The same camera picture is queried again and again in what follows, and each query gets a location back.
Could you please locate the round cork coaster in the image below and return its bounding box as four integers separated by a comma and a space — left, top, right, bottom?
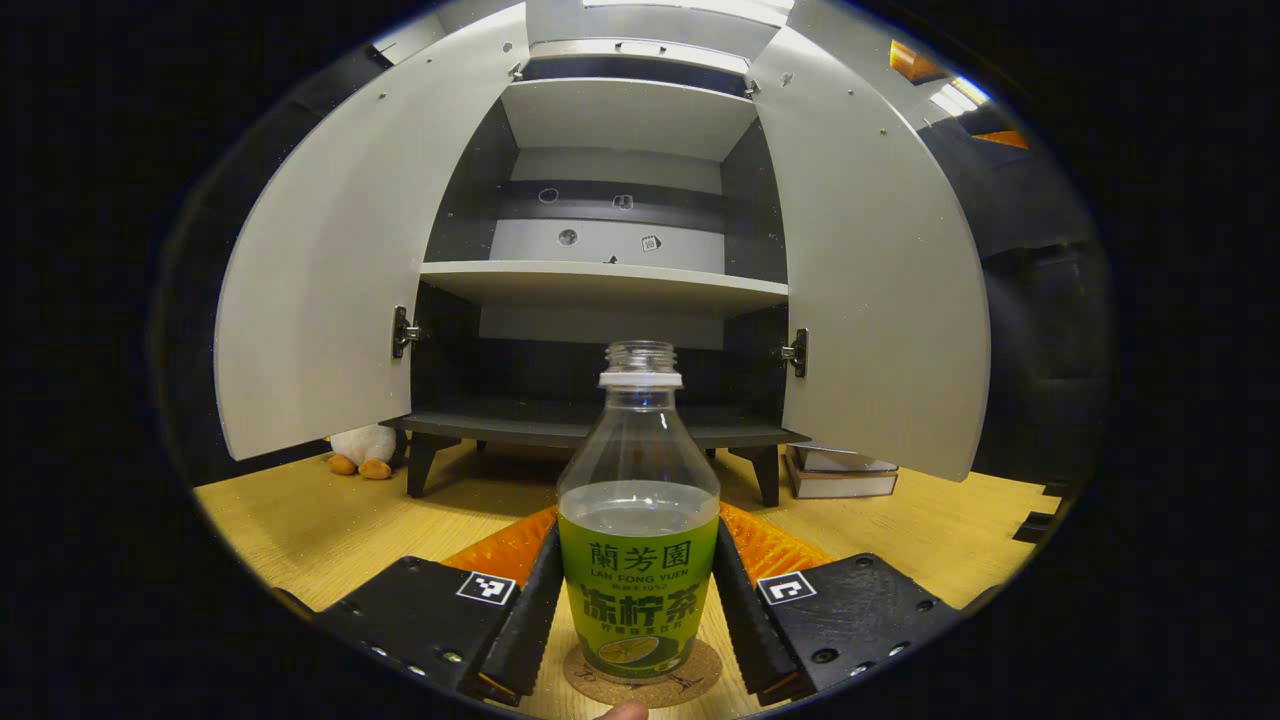
563, 638, 723, 709

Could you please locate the black backdrop cloth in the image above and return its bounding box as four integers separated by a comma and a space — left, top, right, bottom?
150, 40, 1116, 546

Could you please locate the grey cabinet door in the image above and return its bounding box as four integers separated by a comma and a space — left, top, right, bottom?
213, 3, 531, 462
745, 0, 993, 483

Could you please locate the small ceiling light panel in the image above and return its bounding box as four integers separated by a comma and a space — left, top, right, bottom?
928, 76, 993, 119

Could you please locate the penguin plush toy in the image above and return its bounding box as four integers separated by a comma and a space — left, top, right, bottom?
328, 424, 399, 480

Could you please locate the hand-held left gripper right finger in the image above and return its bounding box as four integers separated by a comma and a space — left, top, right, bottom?
712, 502, 969, 707

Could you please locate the brown edged book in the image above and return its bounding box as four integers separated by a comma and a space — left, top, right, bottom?
783, 455, 899, 500

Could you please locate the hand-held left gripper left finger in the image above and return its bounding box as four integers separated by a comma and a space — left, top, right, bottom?
312, 505, 566, 709

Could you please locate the green label clear bottle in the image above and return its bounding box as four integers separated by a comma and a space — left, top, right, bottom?
556, 340, 721, 684

